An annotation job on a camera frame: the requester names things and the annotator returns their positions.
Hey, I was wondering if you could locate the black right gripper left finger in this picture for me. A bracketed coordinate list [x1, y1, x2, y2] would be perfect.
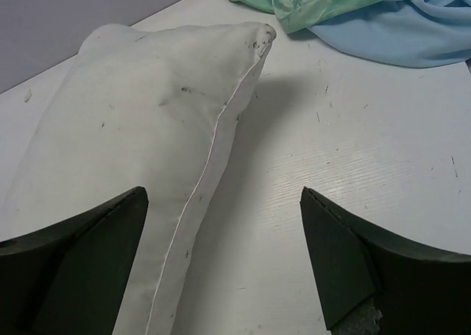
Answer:
[1, 186, 149, 335]

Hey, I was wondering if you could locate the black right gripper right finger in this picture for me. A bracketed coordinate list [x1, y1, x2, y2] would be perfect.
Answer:
[300, 188, 470, 334]

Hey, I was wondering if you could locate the white pillow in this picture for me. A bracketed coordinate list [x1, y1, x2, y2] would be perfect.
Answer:
[1, 23, 276, 334]

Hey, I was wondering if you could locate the blue green satin pillowcase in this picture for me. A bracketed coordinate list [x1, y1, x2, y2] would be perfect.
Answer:
[229, 0, 470, 68]

